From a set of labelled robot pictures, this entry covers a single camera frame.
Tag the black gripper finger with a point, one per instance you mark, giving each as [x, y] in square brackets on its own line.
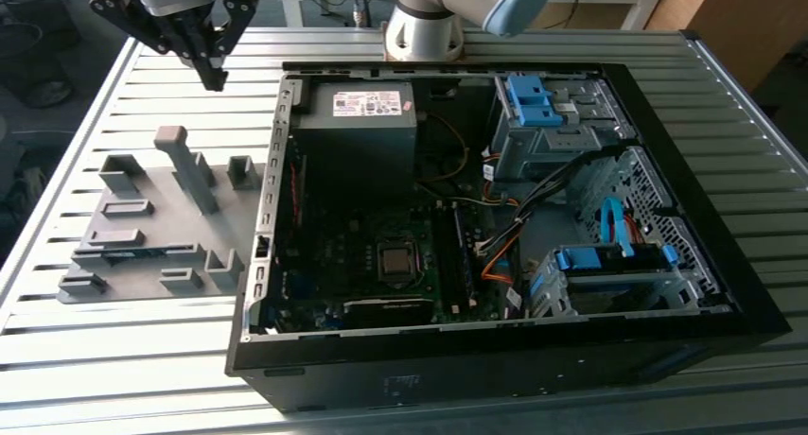
[243, 9]
[120, 14]

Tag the blue RAM stick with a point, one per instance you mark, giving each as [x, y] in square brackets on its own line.
[135, 254]

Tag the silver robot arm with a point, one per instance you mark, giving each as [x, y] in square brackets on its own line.
[419, 33]

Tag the black RAM slot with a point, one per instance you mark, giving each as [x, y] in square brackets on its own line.
[447, 265]

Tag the black wheeled chair base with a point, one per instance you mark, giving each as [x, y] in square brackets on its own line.
[47, 92]

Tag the grey power supply unit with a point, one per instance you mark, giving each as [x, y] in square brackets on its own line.
[353, 146]

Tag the grey parts rack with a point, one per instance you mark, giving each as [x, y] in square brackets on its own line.
[158, 208]

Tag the green motherboard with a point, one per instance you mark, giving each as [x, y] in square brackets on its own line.
[334, 265]

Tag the grey metal drive cage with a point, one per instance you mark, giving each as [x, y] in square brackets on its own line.
[556, 146]

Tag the silver CPU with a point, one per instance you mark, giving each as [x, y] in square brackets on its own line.
[398, 261]

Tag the CPU socket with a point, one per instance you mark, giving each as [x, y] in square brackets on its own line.
[398, 280]

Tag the white desk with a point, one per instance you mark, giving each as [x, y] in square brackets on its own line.
[640, 7]

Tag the black graphics card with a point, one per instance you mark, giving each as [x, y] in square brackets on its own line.
[387, 312]

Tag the hard disk in blue carrier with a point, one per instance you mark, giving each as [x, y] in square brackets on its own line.
[584, 257]

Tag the wooden cabinet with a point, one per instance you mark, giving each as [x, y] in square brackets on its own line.
[745, 28]

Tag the black PC case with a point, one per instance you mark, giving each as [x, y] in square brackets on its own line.
[442, 359]

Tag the metal disk bay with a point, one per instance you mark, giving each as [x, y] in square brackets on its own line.
[630, 281]

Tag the blue plastic drive bracket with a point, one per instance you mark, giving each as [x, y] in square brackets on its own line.
[533, 104]

